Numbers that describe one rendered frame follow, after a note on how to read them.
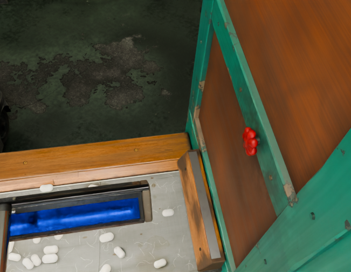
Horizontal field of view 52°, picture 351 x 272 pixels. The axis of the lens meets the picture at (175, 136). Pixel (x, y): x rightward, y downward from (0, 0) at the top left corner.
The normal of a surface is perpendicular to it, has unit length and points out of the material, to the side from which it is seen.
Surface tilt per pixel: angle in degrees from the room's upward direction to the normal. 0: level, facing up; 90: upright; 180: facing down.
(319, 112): 90
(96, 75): 0
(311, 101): 90
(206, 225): 0
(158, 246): 0
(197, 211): 66
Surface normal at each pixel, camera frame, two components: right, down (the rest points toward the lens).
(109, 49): 0.05, -0.55
